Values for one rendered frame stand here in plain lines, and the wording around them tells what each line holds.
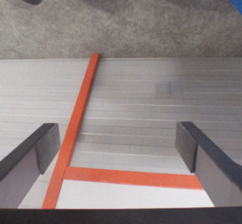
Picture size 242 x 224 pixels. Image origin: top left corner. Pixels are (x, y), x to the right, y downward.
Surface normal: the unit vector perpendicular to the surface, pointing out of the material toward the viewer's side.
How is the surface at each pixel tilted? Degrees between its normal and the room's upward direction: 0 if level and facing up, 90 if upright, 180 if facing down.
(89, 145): 90
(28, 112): 90
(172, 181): 90
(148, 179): 90
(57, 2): 0
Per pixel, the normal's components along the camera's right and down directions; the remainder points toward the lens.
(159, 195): -0.08, -0.62
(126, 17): -0.09, 0.78
